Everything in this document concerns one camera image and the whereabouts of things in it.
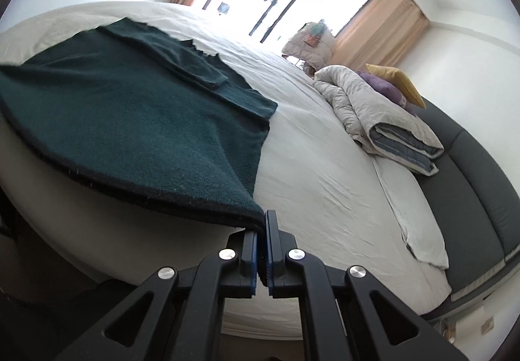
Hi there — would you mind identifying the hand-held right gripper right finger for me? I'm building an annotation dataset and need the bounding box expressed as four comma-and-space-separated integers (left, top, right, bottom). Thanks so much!
264, 210, 468, 361

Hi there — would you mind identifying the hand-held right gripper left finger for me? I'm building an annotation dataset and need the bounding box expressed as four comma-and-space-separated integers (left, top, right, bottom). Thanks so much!
53, 229, 261, 361

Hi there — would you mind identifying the dark green sweater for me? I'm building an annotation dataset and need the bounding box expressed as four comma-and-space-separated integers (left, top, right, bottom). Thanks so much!
0, 18, 279, 232

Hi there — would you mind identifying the round white bed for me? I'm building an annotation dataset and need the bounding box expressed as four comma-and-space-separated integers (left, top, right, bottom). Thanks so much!
0, 0, 453, 341

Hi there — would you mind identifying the flat white pillow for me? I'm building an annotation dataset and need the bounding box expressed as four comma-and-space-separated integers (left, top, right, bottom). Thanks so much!
371, 156, 449, 270

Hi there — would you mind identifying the folded grey duvet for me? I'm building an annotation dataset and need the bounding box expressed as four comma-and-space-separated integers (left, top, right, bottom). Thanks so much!
313, 65, 445, 177

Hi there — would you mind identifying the purple pillow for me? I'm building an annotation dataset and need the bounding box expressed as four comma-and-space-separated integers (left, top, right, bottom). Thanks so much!
357, 71, 419, 116

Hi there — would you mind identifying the grey padded headboard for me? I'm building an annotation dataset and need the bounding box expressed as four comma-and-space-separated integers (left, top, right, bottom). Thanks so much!
410, 99, 520, 319

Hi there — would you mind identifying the white puffer jacket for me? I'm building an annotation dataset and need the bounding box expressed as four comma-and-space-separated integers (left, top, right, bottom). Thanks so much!
281, 20, 338, 67

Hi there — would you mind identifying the yellow pillow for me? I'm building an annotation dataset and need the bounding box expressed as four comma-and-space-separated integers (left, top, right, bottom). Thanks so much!
366, 63, 427, 109

